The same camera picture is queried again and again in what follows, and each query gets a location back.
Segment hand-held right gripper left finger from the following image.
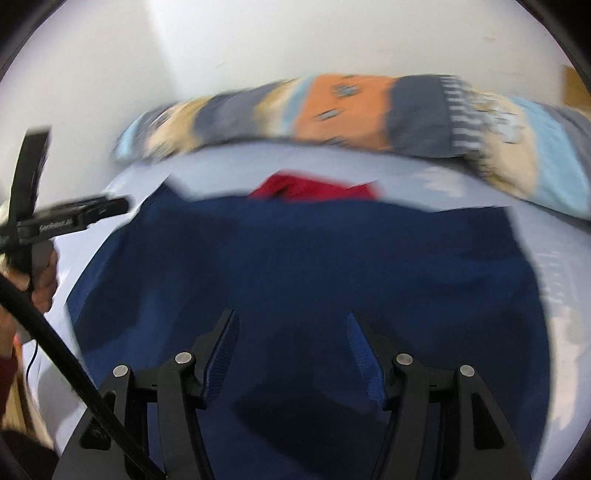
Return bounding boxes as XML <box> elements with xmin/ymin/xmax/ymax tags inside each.
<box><xmin>51</xmin><ymin>308</ymin><xmax>241</xmax><ymax>480</ymax></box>

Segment thick black cable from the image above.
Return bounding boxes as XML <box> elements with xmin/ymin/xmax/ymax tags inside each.
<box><xmin>0</xmin><ymin>274</ymin><xmax>166</xmax><ymax>480</ymax></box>

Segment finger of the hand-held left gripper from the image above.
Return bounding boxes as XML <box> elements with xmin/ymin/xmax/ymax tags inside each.
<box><xmin>85</xmin><ymin>196</ymin><xmax>131</xmax><ymax>225</ymax></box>

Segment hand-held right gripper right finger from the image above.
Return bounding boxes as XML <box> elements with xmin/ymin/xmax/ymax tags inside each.
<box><xmin>346</xmin><ymin>313</ymin><xmax>534</xmax><ymax>480</ymax></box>

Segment light blue cloud bed sheet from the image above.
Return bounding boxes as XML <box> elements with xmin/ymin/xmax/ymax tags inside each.
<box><xmin>18</xmin><ymin>141</ymin><xmax>591</xmax><ymax>457</ymax></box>

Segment striped rolled quilt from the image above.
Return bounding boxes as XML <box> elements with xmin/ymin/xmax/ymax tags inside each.
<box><xmin>113</xmin><ymin>73</ymin><xmax>591</xmax><ymax>217</ymax></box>

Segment person's left forearm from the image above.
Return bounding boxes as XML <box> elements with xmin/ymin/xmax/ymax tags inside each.
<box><xmin>0</xmin><ymin>302</ymin><xmax>29</xmax><ymax>416</ymax></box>

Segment navy work jacket red collar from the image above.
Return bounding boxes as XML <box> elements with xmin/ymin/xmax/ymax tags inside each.
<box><xmin>67</xmin><ymin>170</ymin><xmax>552</xmax><ymax>480</ymax></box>

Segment wooden headboard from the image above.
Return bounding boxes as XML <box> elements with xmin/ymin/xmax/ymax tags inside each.
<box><xmin>562</xmin><ymin>65</ymin><xmax>591</xmax><ymax>108</ymax></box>

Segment person's left hand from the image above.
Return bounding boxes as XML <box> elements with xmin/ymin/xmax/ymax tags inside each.
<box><xmin>29</xmin><ymin>248</ymin><xmax>60</xmax><ymax>315</ymax></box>

